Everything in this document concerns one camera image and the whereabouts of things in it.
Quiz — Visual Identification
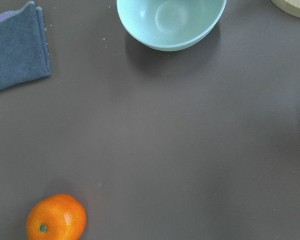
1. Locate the orange mandarin fruit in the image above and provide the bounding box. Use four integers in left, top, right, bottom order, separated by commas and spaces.
26, 193, 87, 240

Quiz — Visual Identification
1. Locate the mint green bowl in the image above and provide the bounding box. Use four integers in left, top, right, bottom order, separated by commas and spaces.
116, 0, 227, 52

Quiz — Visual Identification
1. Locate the grey folded cloth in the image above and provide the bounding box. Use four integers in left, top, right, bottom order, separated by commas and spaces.
0, 1, 52, 91

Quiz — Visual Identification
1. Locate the wooden cup stand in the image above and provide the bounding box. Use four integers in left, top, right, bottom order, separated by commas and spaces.
271, 0, 300, 18

